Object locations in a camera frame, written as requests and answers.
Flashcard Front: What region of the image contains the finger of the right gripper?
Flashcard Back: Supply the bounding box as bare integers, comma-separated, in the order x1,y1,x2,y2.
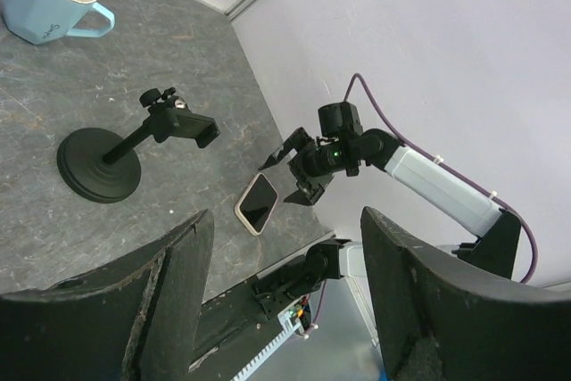
259,128,312,170
284,182,324,205

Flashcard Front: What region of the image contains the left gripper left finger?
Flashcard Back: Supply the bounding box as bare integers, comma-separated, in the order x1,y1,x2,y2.
1,210,214,380

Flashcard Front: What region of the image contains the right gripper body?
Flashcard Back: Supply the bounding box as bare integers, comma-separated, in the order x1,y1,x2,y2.
288,142,334,193

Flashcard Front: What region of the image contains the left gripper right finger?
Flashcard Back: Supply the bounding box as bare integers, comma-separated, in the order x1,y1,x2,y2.
360,207,570,380

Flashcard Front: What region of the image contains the smartphone with beige case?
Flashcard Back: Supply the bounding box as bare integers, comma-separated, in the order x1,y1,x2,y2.
234,173,278,236

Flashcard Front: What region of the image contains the black phone stand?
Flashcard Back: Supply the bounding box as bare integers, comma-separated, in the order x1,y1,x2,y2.
56,87,219,204

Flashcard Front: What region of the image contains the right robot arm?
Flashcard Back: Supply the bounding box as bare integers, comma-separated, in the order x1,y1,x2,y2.
261,102,522,278

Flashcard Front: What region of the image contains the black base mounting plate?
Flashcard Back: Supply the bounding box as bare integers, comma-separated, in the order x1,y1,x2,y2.
186,256,312,380

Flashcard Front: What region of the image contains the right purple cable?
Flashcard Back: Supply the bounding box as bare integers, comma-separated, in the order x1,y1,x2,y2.
289,72,539,342

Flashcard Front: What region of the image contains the white slotted cable duct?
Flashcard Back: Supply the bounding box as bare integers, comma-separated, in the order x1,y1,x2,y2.
232,310,309,381

